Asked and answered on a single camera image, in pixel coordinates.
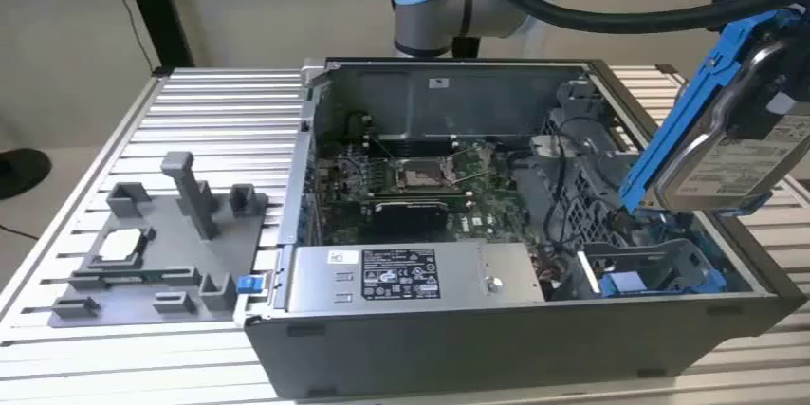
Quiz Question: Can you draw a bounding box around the hard disk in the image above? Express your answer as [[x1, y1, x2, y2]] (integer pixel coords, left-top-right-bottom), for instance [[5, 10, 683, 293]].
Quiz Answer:
[[618, 6, 810, 219]]

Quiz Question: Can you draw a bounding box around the thin black disk wire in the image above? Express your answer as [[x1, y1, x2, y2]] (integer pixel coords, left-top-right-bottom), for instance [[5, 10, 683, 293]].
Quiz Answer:
[[544, 115, 635, 241]]

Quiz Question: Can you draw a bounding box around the disk bay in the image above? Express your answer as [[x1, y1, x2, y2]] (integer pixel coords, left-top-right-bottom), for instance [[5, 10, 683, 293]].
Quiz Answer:
[[576, 236, 723, 300]]

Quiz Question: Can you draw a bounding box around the blue disk carrier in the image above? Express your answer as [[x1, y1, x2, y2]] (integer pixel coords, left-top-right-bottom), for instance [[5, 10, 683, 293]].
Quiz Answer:
[[598, 270, 726, 298]]

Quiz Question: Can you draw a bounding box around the grey perforated drive cage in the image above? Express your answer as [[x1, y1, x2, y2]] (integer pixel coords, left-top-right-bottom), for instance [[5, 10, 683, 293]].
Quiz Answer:
[[511, 78, 659, 254]]

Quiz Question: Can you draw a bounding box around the locking lever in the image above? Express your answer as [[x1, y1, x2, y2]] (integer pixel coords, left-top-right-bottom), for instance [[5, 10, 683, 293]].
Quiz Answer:
[[453, 160, 495, 184]]

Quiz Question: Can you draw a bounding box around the green motherboard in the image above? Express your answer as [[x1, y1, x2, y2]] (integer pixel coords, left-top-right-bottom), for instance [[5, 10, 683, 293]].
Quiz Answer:
[[315, 137, 552, 245]]

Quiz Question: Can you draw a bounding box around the CPU socket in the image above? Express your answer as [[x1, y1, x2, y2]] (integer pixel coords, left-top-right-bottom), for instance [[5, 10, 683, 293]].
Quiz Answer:
[[392, 156, 457, 188]]

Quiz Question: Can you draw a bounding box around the black graphics card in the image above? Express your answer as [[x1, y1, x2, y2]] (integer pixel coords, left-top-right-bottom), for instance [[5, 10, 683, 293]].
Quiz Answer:
[[363, 199, 452, 243]]

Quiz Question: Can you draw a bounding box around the grey open PC case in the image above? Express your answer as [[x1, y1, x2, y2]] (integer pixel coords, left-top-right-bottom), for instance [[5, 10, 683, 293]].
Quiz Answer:
[[233, 56, 808, 399]]

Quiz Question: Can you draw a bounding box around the silver power supply unit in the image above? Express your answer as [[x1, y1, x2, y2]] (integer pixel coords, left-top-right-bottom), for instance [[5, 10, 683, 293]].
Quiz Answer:
[[283, 242, 547, 309]]

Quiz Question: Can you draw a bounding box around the grey parts rack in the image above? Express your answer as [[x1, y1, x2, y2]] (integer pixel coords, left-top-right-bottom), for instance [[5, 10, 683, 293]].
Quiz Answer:
[[46, 151, 271, 330]]

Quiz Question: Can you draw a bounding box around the green RAM stick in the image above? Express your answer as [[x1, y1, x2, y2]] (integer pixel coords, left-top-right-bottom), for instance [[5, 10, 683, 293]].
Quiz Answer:
[[72, 267, 195, 283]]

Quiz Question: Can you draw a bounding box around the silver CPU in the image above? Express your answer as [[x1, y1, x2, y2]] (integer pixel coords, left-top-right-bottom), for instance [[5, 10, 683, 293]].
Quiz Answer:
[[93, 229, 148, 262]]

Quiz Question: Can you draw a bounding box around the black round stand base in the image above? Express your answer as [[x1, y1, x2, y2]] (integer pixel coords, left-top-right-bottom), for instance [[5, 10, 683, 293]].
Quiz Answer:
[[0, 148, 52, 201]]

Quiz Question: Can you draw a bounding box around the silver cage bracket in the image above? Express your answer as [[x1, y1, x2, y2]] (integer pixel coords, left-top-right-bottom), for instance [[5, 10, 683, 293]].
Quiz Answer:
[[528, 135, 575, 159]]

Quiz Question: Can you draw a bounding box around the red black wire bundle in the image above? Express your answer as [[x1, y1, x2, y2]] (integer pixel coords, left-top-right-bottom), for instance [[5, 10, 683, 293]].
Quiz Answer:
[[532, 243, 575, 290]]

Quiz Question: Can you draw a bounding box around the black frame post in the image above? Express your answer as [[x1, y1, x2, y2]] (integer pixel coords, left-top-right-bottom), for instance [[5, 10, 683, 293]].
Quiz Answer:
[[116, 0, 195, 69]]

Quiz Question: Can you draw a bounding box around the thin black wall cable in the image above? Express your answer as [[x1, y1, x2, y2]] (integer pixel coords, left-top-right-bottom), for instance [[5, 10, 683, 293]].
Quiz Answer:
[[100, 0, 160, 75]]

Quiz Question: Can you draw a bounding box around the thin black floor cable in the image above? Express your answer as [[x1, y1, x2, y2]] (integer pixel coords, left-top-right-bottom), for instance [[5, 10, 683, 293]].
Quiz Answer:
[[0, 223, 40, 240]]

